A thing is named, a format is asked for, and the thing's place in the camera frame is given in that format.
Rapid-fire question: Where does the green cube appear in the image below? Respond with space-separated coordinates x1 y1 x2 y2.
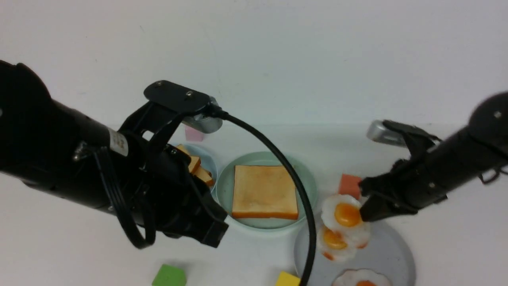
151 264 187 286

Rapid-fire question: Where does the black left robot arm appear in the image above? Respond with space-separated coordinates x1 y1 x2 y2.
0 61 228 249

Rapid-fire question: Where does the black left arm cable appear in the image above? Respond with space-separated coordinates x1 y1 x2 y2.
91 107 317 286

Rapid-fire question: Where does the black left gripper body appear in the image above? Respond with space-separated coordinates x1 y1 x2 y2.
115 101 229 249

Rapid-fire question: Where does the fried egg top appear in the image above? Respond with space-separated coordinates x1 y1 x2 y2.
321 194 371 248

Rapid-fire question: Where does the fried egg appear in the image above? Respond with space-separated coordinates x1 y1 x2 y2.
331 269 392 286
321 194 371 248
316 226 371 263

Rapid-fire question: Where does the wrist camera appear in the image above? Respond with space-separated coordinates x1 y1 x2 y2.
366 120 414 148
144 80 223 134

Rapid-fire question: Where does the grey egg plate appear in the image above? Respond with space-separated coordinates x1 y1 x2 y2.
307 222 417 286

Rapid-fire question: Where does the mint green centre plate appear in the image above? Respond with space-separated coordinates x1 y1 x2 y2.
212 151 319 236

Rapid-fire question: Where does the orange cube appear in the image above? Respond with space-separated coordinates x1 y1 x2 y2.
338 173 362 201

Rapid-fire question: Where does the light blue bread plate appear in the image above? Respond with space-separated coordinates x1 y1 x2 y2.
183 144 218 190

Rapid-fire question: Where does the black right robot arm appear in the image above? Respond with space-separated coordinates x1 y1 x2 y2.
359 92 508 222

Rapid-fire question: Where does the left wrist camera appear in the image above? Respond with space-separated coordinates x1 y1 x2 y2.
144 80 223 134

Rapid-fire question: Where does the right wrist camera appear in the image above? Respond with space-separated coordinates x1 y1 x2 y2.
366 120 414 148

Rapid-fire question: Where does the toast slice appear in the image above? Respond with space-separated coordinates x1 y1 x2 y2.
231 165 299 220
176 144 201 174
193 167 214 187

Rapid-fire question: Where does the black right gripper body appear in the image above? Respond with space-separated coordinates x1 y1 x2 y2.
359 126 448 213

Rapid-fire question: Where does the fried egg middle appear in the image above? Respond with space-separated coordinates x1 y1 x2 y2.
316 226 371 263

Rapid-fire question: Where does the fried egg bottom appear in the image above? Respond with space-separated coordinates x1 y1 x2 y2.
331 269 392 286

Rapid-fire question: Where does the yellow cube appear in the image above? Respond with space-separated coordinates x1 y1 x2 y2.
275 271 300 286

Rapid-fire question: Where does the pink cube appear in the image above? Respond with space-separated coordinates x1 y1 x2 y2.
185 126 205 142

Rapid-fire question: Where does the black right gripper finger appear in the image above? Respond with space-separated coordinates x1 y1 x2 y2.
360 194 417 222

